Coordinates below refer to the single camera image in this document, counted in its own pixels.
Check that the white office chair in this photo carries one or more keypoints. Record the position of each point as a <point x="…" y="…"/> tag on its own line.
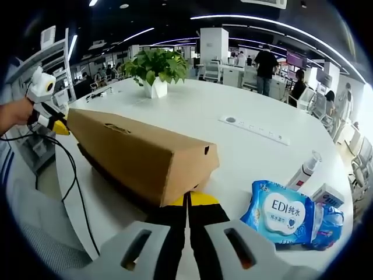
<point x="210" y="70"/>
<point x="361" y="163"/>

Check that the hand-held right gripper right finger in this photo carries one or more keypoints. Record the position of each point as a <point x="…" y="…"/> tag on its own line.
<point x="204" y="239"/>

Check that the brown cardboard shoe box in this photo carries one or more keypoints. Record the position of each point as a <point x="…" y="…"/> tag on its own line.
<point x="140" y="154"/>

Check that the grey mesh office chair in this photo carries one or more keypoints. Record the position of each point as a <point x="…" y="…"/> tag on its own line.
<point x="43" y="221"/>

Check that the green plant in white pot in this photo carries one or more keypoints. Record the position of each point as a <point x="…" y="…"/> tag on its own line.
<point x="157" y="67"/>

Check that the small white blue carton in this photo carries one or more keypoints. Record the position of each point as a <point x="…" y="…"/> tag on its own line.
<point x="327" y="196"/>

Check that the white tube with red cap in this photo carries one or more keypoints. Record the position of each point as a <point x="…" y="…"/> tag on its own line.
<point x="303" y="172"/>

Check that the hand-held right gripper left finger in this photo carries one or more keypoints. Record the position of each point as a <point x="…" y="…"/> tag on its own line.
<point x="172" y="239"/>

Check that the pink wall screen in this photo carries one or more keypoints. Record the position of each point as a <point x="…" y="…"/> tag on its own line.
<point x="296" y="58"/>

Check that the white table socket panel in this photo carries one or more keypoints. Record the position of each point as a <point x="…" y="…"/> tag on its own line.
<point x="256" y="129"/>

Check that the blue soft wipes packet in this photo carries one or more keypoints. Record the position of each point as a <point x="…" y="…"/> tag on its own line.
<point x="279" y="213"/>

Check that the white square pillar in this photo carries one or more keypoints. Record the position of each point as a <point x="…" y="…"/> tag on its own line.
<point x="214" y="43"/>

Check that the ceiling air conditioner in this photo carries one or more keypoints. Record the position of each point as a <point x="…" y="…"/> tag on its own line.
<point x="263" y="3"/>

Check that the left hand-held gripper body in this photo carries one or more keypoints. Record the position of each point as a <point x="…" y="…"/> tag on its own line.
<point x="40" y="87"/>

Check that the blue soft tissue pack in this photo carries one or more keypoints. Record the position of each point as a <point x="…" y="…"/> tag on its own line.
<point x="329" y="230"/>

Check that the person's left hand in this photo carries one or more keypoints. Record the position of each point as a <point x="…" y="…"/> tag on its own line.
<point x="20" y="112"/>

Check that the white metal rack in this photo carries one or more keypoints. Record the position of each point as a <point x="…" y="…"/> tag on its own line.
<point x="67" y="58"/>

